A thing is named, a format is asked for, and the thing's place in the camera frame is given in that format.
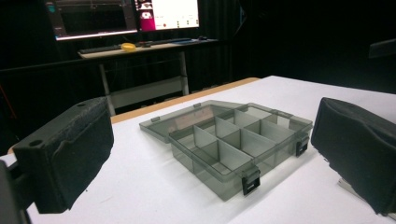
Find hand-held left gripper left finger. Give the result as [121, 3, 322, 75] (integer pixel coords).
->
[12, 96, 115, 215]

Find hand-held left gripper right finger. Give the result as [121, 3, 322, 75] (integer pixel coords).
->
[310, 97, 396, 217]

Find grey transparent compartment box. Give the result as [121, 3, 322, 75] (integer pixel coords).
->
[138, 99, 314, 203]

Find black keyboard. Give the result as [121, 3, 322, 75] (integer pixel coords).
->
[78, 44, 122, 55]

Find wooden desk with white legs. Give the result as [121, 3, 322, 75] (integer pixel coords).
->
[78, 37, 219, 117]

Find dark computer monitor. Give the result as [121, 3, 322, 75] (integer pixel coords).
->
[44, 0, 139, 42]

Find dark blue mouse pad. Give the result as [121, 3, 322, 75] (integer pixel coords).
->
[148, 37, 194, 45]

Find bright computer monitor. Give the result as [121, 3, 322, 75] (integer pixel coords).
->
[134, 0, 201, 33]

